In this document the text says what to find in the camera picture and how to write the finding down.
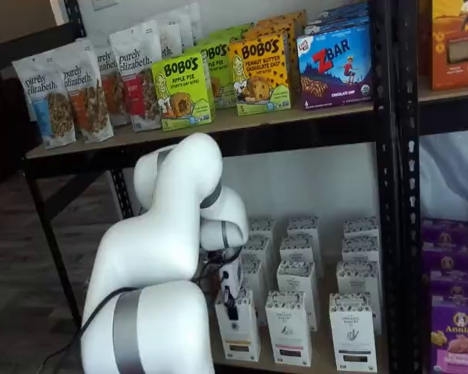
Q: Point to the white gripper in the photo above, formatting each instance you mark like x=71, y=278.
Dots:
x=233, y=276

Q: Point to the white box yellow strip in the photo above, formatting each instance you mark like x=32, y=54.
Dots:
x=243, y=335
x=259, y=249
x=263, y=228
x=254, y=278

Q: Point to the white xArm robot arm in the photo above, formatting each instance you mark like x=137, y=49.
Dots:
x=160, y=233

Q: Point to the white box pink strip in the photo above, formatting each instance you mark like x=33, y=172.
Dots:
x=298, y=249
x=288, y=335
x=303, y=228
x=296, y=278

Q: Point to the white box black strip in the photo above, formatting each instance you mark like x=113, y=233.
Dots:
x=357, y=278
x=360, y=249
x=353, y=339
x=360, y=228

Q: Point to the green Bobo's apple pie box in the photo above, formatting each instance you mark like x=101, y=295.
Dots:
x=222, y=78
x=230, y=33
x=183, y=93

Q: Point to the purple Annie's box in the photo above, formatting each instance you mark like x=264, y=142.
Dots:
x=456, y=292
x=448, y=265
x=458, y=343
x=444, y=235

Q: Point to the yellow Bobo's peanut butter box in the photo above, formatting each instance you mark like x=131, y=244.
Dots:
x=281, y=25
x=261, y=78

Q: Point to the blue Z Bar box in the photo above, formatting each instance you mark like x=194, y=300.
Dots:
x=335, y=70
x=335, y=19

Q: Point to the orange snack box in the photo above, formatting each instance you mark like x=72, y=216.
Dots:
x=456, y=70

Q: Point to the black metal shelving rack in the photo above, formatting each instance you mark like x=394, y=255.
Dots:
x=409, y=195
x=296, y=130

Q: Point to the orange label granola bag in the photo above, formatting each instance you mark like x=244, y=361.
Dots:
x=89, y=105
x=115, y=93

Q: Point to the white plastic sheet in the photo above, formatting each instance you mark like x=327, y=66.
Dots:
x=452, y=175

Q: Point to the blue label granola bag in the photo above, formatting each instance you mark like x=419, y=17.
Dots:
x=47, y=109

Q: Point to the white granola bag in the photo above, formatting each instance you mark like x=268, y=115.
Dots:
x=191, y=27
x=169, y=39

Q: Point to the dark brown furniture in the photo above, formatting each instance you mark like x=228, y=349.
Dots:
x=4, y=136

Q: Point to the white wall switch plate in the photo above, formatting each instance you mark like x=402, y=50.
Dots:
x=105, y=4

